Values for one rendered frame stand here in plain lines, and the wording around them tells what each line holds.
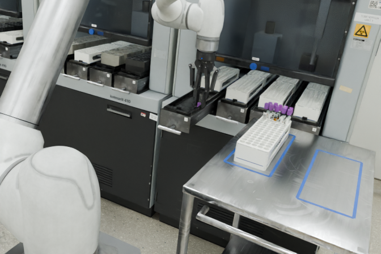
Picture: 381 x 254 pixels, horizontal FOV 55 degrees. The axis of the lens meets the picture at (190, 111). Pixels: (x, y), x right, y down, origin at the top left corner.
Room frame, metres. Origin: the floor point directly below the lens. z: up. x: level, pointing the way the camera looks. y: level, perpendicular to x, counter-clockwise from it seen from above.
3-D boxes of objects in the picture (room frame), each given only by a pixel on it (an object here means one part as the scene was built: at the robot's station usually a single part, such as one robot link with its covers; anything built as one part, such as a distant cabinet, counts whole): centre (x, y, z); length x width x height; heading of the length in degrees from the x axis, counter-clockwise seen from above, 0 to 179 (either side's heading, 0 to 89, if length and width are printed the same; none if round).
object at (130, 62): (1.80, 0.30, 0.85); 0.12 x 0.02 x 0.06; 68
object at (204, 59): (1.44, -0.03, 1.00); 0.08 x 0.07 x 0.09; 67
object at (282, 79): (1.91, -0.51, 0.83); 0.30 x 0.10 x 0.06; 157
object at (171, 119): (1.63, -0.06, 0.78); 0.73 x 0.14 x 0.09; 157
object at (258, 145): (1.09, -0.25, 0.85); 0.30 x 0.10 x 0.06; 155
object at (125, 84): (2.01, 0.21, 0.78); 0.73 x 0.14 x 0.09; 157
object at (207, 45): (1.44, -0.03, 1.07); 0.09 x 0.09 x 0.06
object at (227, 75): (1.79, -0.13, 0.83); 0.30 x 0.10 x 0.06; 157
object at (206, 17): (1.45, -0.02, 1.18); 0.13 x 0.11 x 0.16; 69
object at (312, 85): (1.85, -0.65, 0.83); 0.30 x 0.10 x 0.06; 157
